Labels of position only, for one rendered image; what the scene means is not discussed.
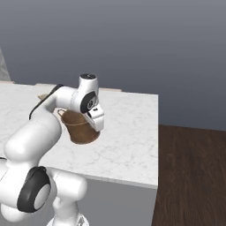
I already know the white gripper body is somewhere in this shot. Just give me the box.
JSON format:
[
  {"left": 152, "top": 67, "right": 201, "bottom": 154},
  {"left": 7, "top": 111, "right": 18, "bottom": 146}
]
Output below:
[{"left": 86, "top": 110, "right": 106, "bottom": 132}]

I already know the brown woven basket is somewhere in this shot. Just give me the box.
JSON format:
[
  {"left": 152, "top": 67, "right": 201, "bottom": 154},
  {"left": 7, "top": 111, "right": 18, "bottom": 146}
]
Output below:
[{"left": 56, "top": 108, "right": 102, "bottom": 146}]

